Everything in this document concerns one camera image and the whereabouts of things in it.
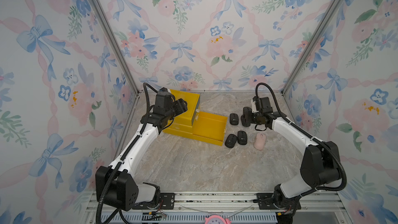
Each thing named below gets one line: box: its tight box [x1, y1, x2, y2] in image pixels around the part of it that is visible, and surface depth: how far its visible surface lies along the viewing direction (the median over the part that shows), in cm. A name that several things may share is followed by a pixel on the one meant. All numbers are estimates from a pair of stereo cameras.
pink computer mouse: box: [253, 132, 267, 151], surface depth 94 cm
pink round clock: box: [204, 214, 232, 224], surface depth 69 cm
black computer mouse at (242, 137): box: [237, 130, 248, 146], surface depth 95 cm
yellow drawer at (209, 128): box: [192, 110, 228, 147], surface depth 102 cm
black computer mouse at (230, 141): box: [224, 133, 238, 149], surface depth 94 cm
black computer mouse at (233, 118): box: [229, 113, 239, 126], surface depth 105 cm
